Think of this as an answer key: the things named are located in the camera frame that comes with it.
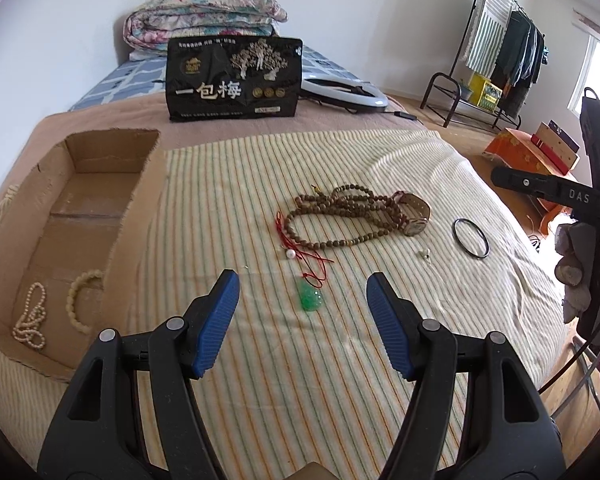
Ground blue checked bedsheet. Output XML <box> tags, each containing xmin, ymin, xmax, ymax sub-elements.
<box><xmin>69</xmin><ymin>44</ymin><xmax>366</xmax><ymax>112</ymax></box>

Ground striped cream blanket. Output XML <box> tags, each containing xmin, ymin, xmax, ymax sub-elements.
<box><xmin>0</xmin><ymin>129</ymin><xmax>571</xmax><ymax>480</ymax></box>

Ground red and tan box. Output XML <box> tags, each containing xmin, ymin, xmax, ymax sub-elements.
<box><xmin>531</xmin><ymin>120</ymin><xmax>581</xmax><ymax>175</ymax></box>

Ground brown wooden bead necklace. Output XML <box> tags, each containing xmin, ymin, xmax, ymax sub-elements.
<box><xmin>283</xmin><ymin>183</ymin><xmax>412</xmax><ymax>251</ymax></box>

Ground cream bead bracelet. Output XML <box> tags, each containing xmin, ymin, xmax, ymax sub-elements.
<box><xmin>66</xmin><ymin>269</ymin><xmax>105</xmax><ymax>334</ymax></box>

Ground brown blanket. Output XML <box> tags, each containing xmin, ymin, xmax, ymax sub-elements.
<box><xmin>0</xmin><ymin>94</ymin><xmax>441</xmax><ymax>281</ymax></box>

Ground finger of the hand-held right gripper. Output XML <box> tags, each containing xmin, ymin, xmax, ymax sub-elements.
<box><xmin>491</xmin><ymin>165</ymin><xmax>600</xmax><ymax>221</ymax></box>

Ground wristwatch with pink strap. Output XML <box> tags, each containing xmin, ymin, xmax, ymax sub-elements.
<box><xmin>391</xmin><ymin>190</ymin><xmax>431</xmax><ymax>237</ymax></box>

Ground folded floral quilt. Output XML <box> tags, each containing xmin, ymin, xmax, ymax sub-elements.
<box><xmin>123</xmin><ymin>0</ymin><xmax>289</xmax><ymax>55</ymax></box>

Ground white ring light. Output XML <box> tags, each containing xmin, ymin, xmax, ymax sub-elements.
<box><xmin>299</xmin><ymin>75</ymin><xmax>390</xmax><ymax>112</ymax></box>

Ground black metal clothes rack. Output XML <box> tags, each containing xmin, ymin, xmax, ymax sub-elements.
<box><xmin>420</xmin><ymin>0</ymin><xmax>548</xmax><ymax>133</ymax></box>

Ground black snack bag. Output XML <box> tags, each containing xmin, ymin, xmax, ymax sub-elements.
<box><xmin>165</xmin><ymin>36</ymin><xmax>304</xmax><ymax>124</ymax></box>

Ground black bangle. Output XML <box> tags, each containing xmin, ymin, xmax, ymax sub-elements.
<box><xmin>453</xmin><ymin>218</ymin><xmax>491</xmax><ymax>260</ymax></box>

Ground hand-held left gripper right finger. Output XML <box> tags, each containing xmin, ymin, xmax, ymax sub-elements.
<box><xmin>366</xmin><ymin>271</ymin><xmax>566</xmax><ymax>480</ymax></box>

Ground white pearl necklace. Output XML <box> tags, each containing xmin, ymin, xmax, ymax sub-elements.
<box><xmin>12</xmin><ymin>282</ymin><xmax>48</xmax><ymax>351</ymax></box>

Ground brown cardboard box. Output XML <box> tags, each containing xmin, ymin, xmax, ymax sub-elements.
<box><xmin>0</xmin><ymin>129</ymin><xmax>167</xmax><ymax>383</ymax></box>

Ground dark hanging clothes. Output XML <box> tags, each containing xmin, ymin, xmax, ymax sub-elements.
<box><xmin>494</xmin><ymin>9</ymin><xmax>550</xmax><ymax>117</ymax></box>

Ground window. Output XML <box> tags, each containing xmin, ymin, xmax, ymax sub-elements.
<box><xmin>568</xmin><ymin>34</ymin><xmax>600</xmax><ymax>133</ymax></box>

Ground green jade pendant red cord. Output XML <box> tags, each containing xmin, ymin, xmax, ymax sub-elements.
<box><xmin>275</xmin><ymin>210</ymin><xmax>335</xmax><ymax>315</ymax></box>

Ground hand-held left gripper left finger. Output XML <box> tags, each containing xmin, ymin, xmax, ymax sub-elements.
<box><xmin>37</xmin><ymin>269</ymin><xmax>242</xmax><ymax>480</ymax></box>

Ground person's right hand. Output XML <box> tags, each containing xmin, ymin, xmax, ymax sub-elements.
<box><xmin>554</xmin><ymin>220</ymin><xmax>600</xmax><ymax>324</ymax></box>

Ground yellow crate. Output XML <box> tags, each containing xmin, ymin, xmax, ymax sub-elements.
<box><xmin>468</xmin><ymin>73</ymin><xmax>504</xmax><ymax>111</ymax></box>

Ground striped hanging towel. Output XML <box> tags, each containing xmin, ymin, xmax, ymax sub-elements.
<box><xmin>463</xmin><ymin>0</ymin><xmax>514</xmax><ymax>77</ymax></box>

